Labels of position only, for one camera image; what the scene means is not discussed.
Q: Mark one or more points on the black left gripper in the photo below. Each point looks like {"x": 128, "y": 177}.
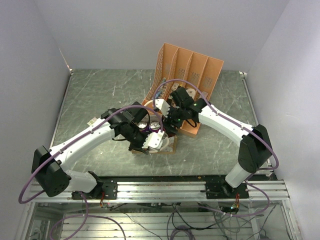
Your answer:
{"x": 138, "y": 147}

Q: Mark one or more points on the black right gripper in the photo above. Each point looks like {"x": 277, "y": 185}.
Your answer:
{"x": 170, "y": 128}

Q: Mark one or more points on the purple Fanta can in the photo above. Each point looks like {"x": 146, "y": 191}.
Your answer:
{"x": 143, "y": 126}

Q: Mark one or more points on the canvas bag with rope handles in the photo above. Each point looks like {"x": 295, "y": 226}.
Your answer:
{"x": 145, "y": 112}

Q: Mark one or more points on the purple soda can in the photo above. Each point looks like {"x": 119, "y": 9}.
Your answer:
{"x": 155, "y": 126}

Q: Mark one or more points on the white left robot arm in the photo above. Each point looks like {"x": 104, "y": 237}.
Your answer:
{"x": 52, "y": 168}

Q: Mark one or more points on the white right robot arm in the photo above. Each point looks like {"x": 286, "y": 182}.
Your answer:
{"x": 253, "y": 141}

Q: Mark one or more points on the small white red box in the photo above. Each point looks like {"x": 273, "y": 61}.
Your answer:
{"x": 92, "y": 121}

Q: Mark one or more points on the peach plastic desk organizer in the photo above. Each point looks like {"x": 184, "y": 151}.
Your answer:
{"x": 180, "y": 67}

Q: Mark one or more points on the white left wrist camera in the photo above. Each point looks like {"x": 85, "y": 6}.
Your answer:
{"x": 156, "y": 141}

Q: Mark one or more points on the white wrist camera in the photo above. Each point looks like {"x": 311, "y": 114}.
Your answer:
{"x": 156, "y": 141}
{"x": 162, "y": 106}

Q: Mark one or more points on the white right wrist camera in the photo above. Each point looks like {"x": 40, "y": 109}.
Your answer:
{"x": 162, "y": 106}

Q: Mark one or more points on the aluminium mounting rail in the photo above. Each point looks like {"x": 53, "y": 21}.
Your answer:
{"x": 191, "y": 191}

